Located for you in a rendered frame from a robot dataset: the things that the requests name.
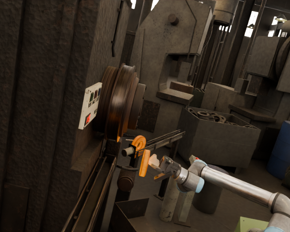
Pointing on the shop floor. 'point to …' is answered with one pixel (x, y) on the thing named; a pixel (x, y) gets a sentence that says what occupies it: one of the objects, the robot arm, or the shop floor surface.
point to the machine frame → (46, 106)
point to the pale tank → (222, 16)
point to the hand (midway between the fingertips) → (145, 159)
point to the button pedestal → (184, 206)
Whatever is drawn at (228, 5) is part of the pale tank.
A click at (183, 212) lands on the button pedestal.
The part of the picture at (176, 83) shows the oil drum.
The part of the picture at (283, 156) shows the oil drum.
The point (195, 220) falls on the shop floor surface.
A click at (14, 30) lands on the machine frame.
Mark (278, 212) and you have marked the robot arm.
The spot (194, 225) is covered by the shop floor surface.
